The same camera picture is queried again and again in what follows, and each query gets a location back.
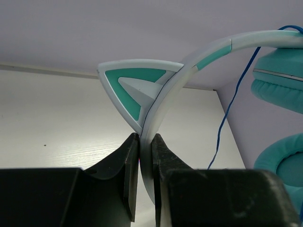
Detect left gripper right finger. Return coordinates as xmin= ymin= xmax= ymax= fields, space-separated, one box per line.
xmin=151 ymin=134 xmax=301 ymax=227

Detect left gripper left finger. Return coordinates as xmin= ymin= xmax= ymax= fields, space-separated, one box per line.
xmin=0 ymin=133 xmax=139 ymax=227

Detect thin blue headphone cable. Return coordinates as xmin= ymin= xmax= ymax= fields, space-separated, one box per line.
xmin=207 ymin=25 xmax=303 ymax=170

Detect teal cat-ear headphones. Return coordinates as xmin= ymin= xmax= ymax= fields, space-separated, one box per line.
xmin=98 ymin=25 xmax=303 ymax=201

